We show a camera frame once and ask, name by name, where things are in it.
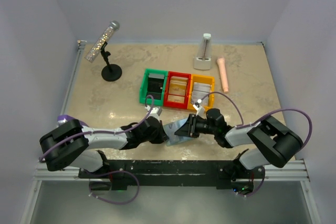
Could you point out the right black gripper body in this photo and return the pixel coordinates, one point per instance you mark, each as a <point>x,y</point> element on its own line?
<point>205,128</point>

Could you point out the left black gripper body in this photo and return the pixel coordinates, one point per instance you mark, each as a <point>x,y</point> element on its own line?
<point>156,138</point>

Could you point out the teal leather card holder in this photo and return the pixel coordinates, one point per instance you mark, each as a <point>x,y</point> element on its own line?
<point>174,140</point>

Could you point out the white VIP credit card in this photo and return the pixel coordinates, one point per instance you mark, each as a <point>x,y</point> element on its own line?
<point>171,128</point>

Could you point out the gold credit card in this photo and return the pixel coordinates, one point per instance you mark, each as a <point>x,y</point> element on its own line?
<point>175,98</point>

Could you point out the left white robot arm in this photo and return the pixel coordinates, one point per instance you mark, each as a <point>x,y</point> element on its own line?
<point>73,144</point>

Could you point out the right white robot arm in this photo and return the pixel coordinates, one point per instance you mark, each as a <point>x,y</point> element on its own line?
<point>275,144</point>

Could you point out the white cards stack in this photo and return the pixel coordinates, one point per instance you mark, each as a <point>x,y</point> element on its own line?
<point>199,90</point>

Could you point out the gold cards stack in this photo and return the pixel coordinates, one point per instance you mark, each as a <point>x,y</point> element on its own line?
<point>177,85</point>

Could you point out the black cards stack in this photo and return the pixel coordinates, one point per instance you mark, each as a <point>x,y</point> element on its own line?
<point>155,85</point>

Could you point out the red plastic bin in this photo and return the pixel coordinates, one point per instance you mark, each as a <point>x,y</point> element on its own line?
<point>181,106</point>

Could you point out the green plastic bin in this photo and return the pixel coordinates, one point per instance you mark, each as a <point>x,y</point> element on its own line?
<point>144,85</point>

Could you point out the yellow plastic bin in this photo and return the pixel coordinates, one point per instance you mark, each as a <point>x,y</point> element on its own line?
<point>200,79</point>

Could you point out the pink flashlight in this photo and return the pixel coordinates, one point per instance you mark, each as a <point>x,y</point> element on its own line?
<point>223,74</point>

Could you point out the white metronome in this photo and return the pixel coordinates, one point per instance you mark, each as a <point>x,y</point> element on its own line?
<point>203,58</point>

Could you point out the black microphone stand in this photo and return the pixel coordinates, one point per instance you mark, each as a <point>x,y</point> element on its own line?
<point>111,72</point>

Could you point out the purple block fixture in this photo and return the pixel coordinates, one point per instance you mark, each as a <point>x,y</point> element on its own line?
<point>62,119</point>

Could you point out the glitter silver microphone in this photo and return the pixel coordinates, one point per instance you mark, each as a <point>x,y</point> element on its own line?
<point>104,38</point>

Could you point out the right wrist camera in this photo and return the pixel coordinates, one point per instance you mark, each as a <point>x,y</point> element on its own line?
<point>198,107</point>

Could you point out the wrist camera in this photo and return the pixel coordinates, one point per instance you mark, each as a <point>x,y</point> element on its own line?
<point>198,107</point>
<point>154,112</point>

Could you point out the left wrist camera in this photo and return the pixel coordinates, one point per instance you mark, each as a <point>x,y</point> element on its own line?
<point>154,112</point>

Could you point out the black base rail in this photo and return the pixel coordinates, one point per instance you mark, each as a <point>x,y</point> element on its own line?
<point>120,174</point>

